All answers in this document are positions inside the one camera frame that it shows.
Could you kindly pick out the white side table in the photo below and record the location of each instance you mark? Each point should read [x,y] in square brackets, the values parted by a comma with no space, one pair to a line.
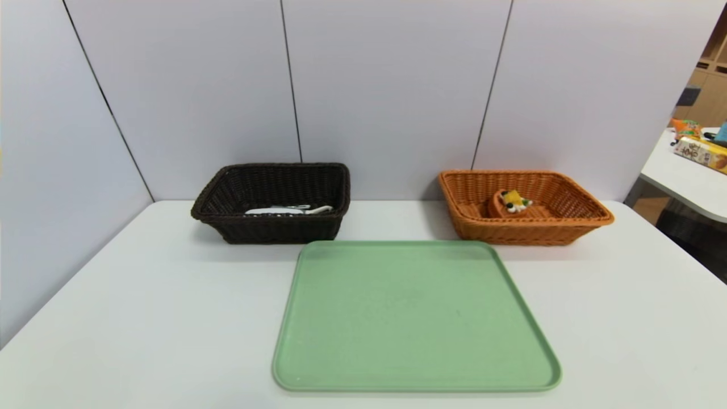
[681,176]

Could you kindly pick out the green plastic tray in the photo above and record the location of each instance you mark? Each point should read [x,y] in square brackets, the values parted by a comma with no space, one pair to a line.
[414,318]

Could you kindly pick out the white rectangular case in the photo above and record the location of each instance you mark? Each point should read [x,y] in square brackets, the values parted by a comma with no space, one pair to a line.
[272,211]

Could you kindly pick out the orange wicker basket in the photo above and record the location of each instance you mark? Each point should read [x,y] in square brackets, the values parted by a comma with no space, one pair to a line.
[511,233]

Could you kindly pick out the orange snack bag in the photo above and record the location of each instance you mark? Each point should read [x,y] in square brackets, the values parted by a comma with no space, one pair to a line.
[687,128]

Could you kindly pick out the white pen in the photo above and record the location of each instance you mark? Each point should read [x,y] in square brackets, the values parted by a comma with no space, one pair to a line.
[289,206]

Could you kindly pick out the dark brown wicker basket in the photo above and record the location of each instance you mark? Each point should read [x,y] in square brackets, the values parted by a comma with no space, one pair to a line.
[272,230]

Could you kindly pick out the yellow snack box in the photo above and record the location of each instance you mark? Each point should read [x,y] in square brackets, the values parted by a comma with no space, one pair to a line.
[698,152]

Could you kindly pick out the light blue object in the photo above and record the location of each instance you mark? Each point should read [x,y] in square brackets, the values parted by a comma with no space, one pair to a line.
[721,133]

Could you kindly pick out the wooden shelf unit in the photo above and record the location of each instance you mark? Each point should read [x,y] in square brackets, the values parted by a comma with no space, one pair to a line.
[713,85]

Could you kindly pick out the toy waffle fruit slice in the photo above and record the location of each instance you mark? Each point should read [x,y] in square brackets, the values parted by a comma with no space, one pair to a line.
[502,205]

